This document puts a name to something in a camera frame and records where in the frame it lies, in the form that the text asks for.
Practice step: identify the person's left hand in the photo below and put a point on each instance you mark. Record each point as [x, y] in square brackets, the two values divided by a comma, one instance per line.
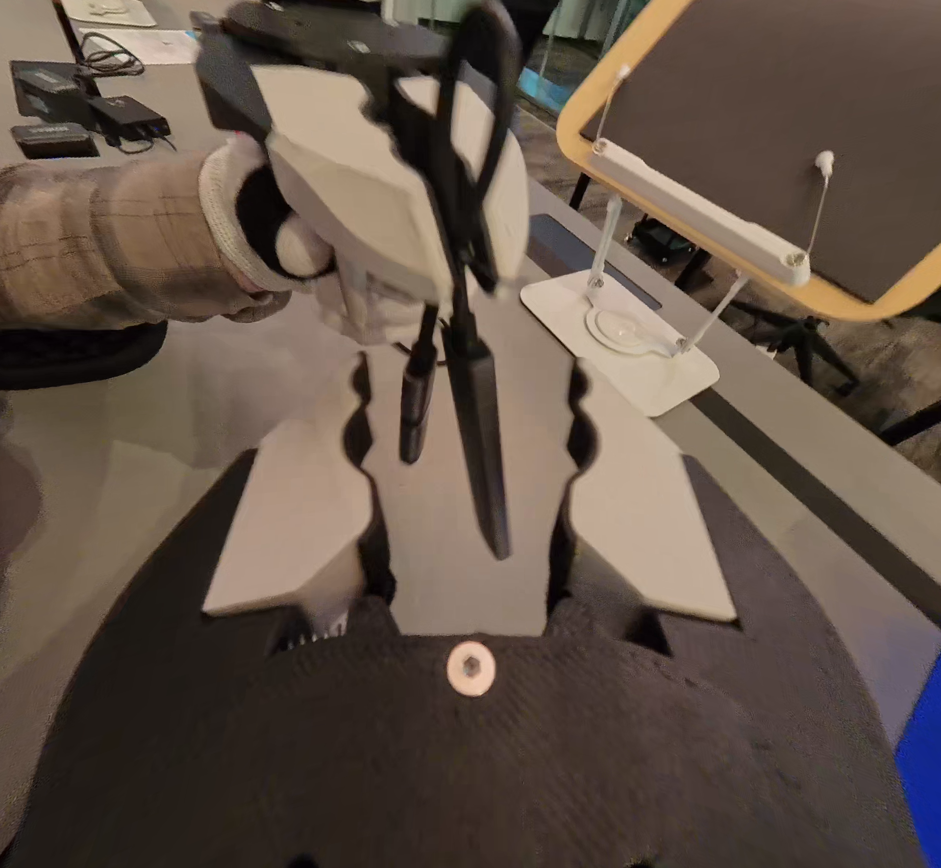
[228, 221]

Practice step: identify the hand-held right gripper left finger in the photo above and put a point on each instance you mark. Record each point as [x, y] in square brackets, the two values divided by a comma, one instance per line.
[294, 523]

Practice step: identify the person's left forearm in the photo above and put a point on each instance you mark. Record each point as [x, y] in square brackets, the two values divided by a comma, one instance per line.
[110, 243]

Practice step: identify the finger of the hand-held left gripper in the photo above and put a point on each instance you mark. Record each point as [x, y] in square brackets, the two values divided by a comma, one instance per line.
[345, 170]
[507, 207]

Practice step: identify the white paper sheet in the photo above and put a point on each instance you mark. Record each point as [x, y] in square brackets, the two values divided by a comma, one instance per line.
[162, 49]

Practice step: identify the black quilted pad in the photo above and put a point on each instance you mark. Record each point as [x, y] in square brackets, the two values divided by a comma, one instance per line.
[73, 357]

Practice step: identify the blue plastic bin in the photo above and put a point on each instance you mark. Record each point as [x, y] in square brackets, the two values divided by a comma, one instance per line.
[923, 772]

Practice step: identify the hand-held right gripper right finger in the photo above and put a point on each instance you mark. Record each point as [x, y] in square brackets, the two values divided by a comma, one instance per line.
[639, 523]

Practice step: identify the black desk stand pole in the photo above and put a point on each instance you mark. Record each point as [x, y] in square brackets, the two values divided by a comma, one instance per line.
[70, 38]

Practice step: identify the grey usb hub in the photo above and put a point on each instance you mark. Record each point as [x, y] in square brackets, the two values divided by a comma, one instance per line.
[478, 442]

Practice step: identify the clear acrylic rod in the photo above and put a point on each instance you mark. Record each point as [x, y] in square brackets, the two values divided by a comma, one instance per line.
[604, 243]
[709, 313]

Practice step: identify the white bracket bar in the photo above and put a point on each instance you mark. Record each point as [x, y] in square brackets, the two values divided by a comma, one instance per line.
[698, 214]

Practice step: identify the small black battery pack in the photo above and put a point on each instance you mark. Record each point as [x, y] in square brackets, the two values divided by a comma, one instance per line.
[55, 140]

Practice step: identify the black power adapter box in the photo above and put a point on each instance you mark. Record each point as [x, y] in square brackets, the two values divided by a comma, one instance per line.
[44, 85]

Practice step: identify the wooden board with black panel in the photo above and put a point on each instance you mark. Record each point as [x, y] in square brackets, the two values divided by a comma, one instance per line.
[772, 74]

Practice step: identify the black chair base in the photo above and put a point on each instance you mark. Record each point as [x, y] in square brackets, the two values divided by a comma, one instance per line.
[805, 339]

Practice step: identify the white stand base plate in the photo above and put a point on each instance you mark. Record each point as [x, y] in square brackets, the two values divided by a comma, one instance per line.
[661, 383]

